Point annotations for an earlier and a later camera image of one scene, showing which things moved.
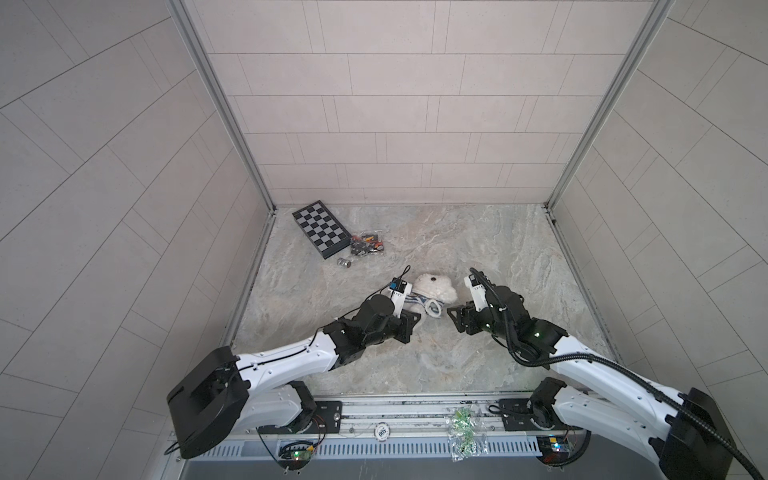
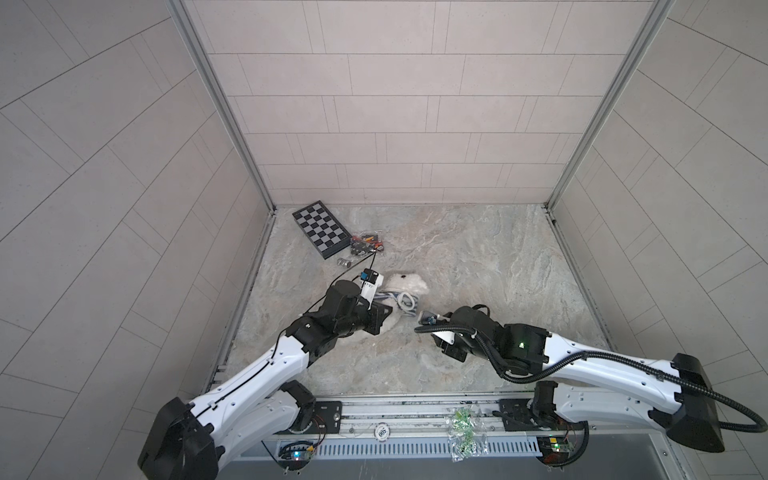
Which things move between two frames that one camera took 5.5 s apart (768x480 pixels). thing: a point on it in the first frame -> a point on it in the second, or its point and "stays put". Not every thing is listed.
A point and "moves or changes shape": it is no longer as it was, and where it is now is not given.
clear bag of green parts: (465, 436) stays put
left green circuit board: (294, 457) stays put
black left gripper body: (398, 329) -> (369, 320)
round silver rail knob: (382, 432) stays put
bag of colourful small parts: (365, 244) stays put
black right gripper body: (473, 322) -> (461, 348)
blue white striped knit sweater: (432, 307) moves or changes shape
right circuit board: (554, 449) stays put
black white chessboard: (323, 229) stays put
